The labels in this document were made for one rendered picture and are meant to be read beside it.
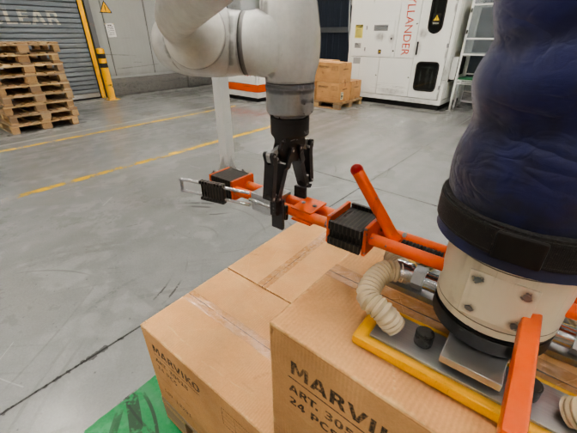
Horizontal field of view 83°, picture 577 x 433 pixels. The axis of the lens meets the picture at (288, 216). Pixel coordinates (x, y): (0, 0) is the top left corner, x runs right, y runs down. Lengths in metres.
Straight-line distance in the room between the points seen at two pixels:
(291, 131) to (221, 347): 0.75
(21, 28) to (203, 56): 9.03
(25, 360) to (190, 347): 1.19
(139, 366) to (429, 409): 1.52
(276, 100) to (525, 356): 0.51
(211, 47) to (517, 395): 0.59
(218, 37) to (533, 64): 0.42
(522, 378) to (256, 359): 0.78
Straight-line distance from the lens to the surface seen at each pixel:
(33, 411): 1.96
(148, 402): 1.76
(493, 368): 0.58
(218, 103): 3.61
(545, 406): 0.61
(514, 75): 0.42
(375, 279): 0.59
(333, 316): 0.65
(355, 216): 0.65
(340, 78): 7.37
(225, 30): 0.60
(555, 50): 0.42
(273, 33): 0.59
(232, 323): 1.19
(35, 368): 2.13
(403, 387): 0.58
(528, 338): 0.50
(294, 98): 0.60
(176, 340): 1.19
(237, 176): 0.81
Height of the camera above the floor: 1.41
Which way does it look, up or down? 29 degrees down
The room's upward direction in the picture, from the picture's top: straight up
